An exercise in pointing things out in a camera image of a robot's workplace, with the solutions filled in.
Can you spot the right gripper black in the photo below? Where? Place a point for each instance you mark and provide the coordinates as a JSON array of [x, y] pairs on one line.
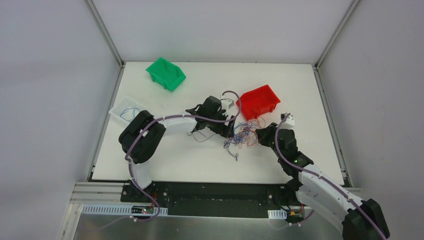
[[265, 135]]

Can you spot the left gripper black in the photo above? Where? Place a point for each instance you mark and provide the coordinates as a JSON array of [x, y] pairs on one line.
[[224, 125]]

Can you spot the red plastic bin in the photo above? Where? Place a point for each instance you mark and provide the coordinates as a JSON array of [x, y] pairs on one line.
[[258, 102]]

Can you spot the green plastic bin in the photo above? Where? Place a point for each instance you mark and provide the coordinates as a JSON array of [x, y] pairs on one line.
[[166, 74]]

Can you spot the clear plastic bin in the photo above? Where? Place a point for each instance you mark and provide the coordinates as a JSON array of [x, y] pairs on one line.
[[125, 110]]

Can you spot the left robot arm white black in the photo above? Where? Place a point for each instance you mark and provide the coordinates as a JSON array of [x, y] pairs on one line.
[[142, 136]]

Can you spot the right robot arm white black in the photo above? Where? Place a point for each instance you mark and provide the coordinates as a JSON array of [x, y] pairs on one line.
[[354, 217]]

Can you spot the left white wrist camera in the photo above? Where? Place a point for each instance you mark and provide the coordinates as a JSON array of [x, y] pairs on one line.
[[227, 104]]

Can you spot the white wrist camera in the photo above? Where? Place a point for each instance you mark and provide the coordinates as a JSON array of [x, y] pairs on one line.
[[227, 104], [288, 121]]

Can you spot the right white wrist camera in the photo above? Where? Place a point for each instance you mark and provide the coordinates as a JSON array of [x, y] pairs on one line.
[[288, 121]]

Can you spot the right slotted cable duct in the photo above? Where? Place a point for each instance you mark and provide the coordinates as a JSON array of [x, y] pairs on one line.
[[279, 214]]

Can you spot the slotted cable duct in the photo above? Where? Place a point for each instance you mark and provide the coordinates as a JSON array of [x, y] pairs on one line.
[[123, 210], [279, 214]]

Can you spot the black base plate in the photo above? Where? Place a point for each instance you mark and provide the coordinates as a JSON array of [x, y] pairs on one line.
[[228, 200]]

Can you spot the left slotted cable duct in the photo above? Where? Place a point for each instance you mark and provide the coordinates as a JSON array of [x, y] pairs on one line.
[[123, 210]]

